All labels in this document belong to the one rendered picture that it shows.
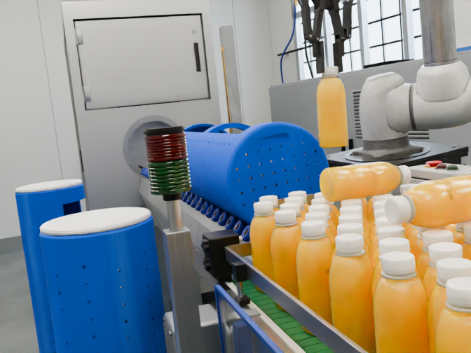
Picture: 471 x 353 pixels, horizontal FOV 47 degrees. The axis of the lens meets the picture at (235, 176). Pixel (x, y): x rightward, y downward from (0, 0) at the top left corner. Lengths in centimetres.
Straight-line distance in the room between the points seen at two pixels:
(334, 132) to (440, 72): 66
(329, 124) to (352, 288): 54
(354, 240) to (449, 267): 17
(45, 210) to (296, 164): 126
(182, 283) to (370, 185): 42
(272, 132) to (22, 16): 524
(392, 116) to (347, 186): 84
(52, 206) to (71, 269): 103
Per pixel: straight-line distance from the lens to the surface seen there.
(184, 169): 81
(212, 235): 121
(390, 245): 73
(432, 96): 182
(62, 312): 139
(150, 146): 81
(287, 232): 97
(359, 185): 105
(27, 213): 239
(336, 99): 123
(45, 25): 642
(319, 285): 88
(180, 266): 84
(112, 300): 134
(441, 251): 70
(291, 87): 423
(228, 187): 134
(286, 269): 99
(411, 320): 68
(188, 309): 87
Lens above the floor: 127
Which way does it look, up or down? 7 degrees down
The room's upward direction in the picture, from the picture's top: 6 degrees counter-clockwise
